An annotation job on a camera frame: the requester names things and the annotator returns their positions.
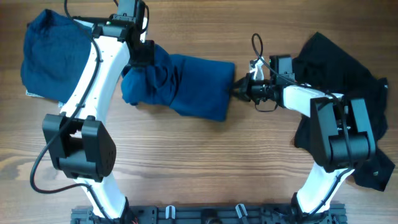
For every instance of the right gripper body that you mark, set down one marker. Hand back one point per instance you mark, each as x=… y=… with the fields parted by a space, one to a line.
x=255 y=89

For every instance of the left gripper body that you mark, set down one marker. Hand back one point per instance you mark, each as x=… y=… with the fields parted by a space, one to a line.
x=145 y=55

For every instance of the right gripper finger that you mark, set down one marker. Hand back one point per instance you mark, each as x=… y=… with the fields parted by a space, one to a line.
x=238 y=83
x=235 y=93

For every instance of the blue polo shirt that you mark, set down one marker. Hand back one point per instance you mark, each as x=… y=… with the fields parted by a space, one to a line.
x=189 y=85

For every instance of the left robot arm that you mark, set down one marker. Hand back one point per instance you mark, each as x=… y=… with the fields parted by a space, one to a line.
x=77 y=140

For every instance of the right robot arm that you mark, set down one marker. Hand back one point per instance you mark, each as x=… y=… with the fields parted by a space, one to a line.
x=341 y=138

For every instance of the black shirt with logo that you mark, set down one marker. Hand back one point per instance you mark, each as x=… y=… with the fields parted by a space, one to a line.
x=323 y=64

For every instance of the folded blue shirt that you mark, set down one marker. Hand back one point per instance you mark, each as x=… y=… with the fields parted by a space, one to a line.
x=53 y=56

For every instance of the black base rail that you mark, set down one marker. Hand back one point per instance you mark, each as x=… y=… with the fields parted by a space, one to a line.
x=268 y=213

